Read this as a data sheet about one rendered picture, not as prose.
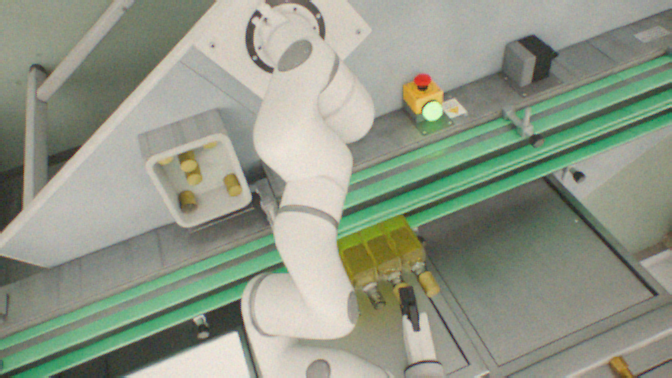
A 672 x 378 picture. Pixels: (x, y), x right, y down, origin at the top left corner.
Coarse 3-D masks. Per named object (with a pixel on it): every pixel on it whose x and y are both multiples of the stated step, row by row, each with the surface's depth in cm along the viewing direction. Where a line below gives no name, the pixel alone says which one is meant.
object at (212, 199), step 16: (192, 144) 104; (224, 144) 109; (160, 160) 104; (176, 160) 114; (208, 160) 118; (224, 160) 119; (160, 176) 110; (176, 176) 117; (208, 176) 121; (240, 176) 114; (160, 192) 109; (176, 192) 120; (208, 192) 124; (224, 192) 123; (176, 208) 116; (208, 208) 121; (224, 208) 120; (192, 224) 119
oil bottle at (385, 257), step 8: (376, 224) 124; (360, 232) 123; (368, 232) 122; (376, 232) 122; (384, 232) 122; (368, 240) 121; (376, 240) 121; (384, 240) 120; (368, 248) 120; (376, 248) 119; (384, 248) 119; (392, 248) 119; (376, 256) 118; (384, 256) 117; (392, 256) 117; (376, 264) 117; (384, 264) 116; (392, 264) 116; (400, 264) 116; (384, 272) 116; (392, 272) 116; (400, 272) 117; (384, 280) 117
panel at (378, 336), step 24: (384, 288) 130; (384, 312) 125; (432, 312) 124; (216, 336) 127; (240, 336) 126; (360, 336) 122; (384, 336) 121; (432, 336) 120; (456, 336) 118; (168, 360) 124; (384, 360) 118; (456, 360) 115; (480, 360) 114
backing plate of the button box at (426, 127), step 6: (402, 108) 130; (408, 114) 128; (444, 114) 126; (426, 120) 126; (438, 120) 125; (444, 120) 125; (450, 120) 125; (420, 126) 125; (426, 126) 124; (432, 126) 124; (438, 126) 124; (444, 126) 124; (450, 126) 123; (420, 132) 123; (426, 132) 123; (432, 132) 123
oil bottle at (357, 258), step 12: (336, 240) 123; (348, 240) 122; (360, 240) 122; (348, 252) 120; (360, 252) 119; (348, 264) 118; (360, 264) 117; (372, 264) 117; (360, 276) 115; (372, 276) 115; (360, 288) 116
